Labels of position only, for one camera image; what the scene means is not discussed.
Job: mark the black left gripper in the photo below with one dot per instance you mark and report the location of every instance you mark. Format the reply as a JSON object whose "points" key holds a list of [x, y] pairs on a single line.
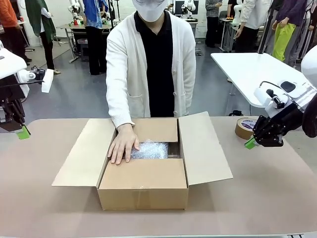
{"points": [[10, 89]]}

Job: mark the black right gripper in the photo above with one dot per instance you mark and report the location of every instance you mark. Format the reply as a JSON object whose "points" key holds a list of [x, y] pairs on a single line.
{"points": [[289, 119]]}

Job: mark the brown packing tape roll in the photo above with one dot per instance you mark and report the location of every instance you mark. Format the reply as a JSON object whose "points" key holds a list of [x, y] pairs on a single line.
{"points": [[242, 129]]}

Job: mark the bubble wrap bundle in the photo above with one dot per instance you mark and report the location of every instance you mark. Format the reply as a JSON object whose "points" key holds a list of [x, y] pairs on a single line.
{"points": [[151, 150]]}

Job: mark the brown cardboard box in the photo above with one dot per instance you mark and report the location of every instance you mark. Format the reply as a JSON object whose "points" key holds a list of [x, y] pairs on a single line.
{"points": [[143, 178]]}

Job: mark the person's right forearm white sleeve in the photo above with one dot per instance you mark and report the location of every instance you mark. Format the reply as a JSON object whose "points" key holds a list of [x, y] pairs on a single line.
{"points": [[120, 104]]}

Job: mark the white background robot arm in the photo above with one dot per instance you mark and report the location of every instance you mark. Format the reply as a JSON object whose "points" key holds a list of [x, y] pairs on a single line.
{"points": [[190, 6]]}

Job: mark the person's left forearm white sleeve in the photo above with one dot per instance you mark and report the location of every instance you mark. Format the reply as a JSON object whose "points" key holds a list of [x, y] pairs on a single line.
{"points": [[184, 99]]}

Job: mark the person's right hand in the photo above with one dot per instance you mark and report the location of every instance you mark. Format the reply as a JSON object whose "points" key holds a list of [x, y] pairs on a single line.
{"points": [[123, 143]]}

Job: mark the white dome base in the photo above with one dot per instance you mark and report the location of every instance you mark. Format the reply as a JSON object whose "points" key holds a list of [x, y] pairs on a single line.
{"points": [[23, 93]]}

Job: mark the large white table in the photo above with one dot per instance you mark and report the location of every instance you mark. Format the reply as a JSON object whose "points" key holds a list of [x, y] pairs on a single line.
{"points": [[247, 74]]}

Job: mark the person in grey trousers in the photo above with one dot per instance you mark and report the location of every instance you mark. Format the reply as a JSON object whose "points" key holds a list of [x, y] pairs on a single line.
{"points": [[301, 44]]}

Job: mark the person in lime trousers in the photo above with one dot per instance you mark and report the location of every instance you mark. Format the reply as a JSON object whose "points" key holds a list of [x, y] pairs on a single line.
{"points": [[284, 34]]}

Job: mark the black slanted pole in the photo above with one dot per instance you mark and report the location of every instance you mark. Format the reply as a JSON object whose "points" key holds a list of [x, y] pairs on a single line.
{"points": [[266, 32]]}

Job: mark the white table with clutter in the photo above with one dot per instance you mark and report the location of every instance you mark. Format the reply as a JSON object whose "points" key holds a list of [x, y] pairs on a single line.
{"points": [[22, 22]]}

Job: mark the person with green scarf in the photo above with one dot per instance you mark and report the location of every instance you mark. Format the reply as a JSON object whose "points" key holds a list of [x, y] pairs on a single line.
{"points": [[40, 19]]}

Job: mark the person in white jacket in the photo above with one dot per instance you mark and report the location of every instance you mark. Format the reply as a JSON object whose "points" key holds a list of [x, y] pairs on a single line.
{"points": [[250, 19]]}

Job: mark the person in orange top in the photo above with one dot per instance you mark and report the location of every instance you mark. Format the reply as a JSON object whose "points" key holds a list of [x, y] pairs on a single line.
{"points": [[7, 15]]}

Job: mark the red cone object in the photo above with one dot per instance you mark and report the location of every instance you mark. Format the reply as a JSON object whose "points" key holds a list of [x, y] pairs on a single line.
{"points": [[73, 23]]}

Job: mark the person in blue shirt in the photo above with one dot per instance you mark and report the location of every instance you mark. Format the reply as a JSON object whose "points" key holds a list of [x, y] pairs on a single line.
{"points": [[95, 37]]}

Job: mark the person in plaid shirt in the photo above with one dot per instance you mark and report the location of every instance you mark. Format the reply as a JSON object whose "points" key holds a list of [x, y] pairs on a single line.
{"points": [[213, 22]]}

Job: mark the slim white background robot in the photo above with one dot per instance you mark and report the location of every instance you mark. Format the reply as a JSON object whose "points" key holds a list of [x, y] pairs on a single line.
{"points": [[237, 12]]}

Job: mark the grey background workbench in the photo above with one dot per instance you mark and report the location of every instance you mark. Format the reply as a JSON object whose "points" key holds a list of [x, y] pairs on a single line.
{"points": [[194, 23]]}

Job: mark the person in white cardigan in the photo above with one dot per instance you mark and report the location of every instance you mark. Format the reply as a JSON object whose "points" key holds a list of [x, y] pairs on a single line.
{"points": [[153, 62]]}

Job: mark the white robot with black joints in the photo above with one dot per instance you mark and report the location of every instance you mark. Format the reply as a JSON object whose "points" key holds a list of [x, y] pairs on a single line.
{"points": [[74, 7]]}

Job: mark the black computer monitor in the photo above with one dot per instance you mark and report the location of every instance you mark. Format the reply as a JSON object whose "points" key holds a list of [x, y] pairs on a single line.
{"points": [[179, 7]]}

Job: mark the white face mask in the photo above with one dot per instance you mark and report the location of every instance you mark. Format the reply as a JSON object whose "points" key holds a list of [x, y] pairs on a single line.
{"points": [[148, 10]]}

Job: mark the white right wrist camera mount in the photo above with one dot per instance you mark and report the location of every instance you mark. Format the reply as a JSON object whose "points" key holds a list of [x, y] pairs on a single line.
{"points": [[272, 99]]}

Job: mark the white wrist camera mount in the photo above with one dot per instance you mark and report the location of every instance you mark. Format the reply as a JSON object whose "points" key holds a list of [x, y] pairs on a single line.
{"points": [[47, 79], [272, 99]]}

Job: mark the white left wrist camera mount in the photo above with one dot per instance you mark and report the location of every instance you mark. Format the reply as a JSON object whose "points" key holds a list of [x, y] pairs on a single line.
{"points": [[47, 79]]}

